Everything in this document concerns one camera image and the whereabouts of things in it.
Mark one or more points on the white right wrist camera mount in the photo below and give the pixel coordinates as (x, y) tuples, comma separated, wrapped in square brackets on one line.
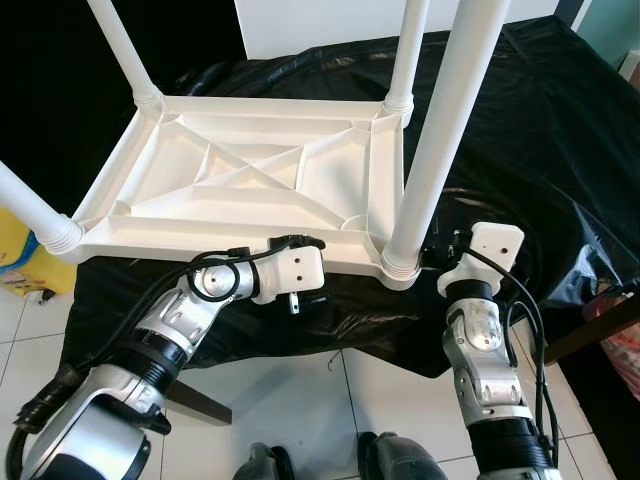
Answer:
[(490, 245)]

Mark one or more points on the pink plastic bag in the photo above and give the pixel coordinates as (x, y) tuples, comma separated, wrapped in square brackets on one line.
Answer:
[(625, 345)]

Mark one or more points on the white plastic table top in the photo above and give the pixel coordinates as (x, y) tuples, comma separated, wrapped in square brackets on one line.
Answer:
[(330, 170)]

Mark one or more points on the white plastic table leg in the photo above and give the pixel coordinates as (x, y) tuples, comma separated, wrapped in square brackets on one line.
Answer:
[(120, 50), (408, 50), (35, 215), (445, 120)]

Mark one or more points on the brown wooden cabinet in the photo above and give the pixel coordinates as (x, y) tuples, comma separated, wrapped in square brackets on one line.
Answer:
[(632, 65)]

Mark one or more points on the black door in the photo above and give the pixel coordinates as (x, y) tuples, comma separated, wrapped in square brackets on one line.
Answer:
[(50, 80)]

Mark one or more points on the black plastic sheet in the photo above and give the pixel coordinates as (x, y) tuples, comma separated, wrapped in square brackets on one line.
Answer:
[(520, 130)]

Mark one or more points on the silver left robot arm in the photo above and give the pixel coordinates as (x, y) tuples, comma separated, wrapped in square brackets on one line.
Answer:
[(170, 320)]

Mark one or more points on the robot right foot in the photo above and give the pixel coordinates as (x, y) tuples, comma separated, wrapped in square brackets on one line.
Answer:
[(400, 460)]

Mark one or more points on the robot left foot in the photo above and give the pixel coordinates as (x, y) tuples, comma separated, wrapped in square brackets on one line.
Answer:
[(262, 465)]

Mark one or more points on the yellow bag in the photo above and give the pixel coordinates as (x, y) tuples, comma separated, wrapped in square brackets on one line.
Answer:
[(20, 275)]

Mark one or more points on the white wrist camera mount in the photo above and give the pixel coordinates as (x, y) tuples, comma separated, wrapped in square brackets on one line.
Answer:
[(295, 270), (490, 245)]

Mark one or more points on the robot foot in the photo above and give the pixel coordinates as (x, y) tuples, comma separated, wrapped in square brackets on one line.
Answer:
[(262, 465), (400, 460)]

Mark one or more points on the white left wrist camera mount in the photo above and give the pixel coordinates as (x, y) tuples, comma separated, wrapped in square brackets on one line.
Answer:
[(295, 270)]

